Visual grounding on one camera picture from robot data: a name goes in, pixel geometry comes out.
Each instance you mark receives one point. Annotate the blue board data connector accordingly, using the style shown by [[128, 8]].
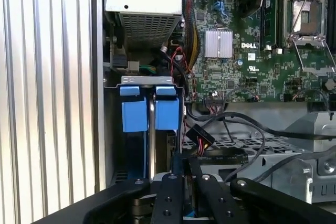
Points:
[[219, 6]]

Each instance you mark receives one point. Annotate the grey metal PC case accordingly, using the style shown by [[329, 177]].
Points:
[[97, 51]]

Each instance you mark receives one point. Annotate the thin metal locking lever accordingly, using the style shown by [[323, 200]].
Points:
[[307, 1]]

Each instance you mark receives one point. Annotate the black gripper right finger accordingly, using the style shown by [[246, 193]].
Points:
[[275, 203]]

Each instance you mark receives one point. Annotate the metal disk bay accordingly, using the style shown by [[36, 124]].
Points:
[[147, 79]]

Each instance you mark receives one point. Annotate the black RAM slot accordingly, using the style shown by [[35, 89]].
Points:
[[275, 11], [267, 11]]

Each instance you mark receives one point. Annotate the round coin battery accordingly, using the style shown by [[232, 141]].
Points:
[[331, 85]]

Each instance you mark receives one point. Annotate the silver chipset heatsink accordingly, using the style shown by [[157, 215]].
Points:
[[212, 43]]

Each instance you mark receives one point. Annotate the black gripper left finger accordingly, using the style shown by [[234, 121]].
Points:
[[170, 200]]

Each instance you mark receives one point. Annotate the hard disk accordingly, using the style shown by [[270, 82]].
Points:
[[134, 116]]

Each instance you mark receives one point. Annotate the white plastic connector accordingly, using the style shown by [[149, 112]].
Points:
[[133, 66]]

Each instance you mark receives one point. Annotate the green motherboard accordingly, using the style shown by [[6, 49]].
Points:
[[262, 72]]

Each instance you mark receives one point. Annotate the metal socket cover frame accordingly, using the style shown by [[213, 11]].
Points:
[[317, 69]]

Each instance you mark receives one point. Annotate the perforated metal drive cage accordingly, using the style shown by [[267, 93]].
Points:
[[286, 182]]

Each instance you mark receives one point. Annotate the CPU socket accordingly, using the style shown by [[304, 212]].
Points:
[[307, 16]]

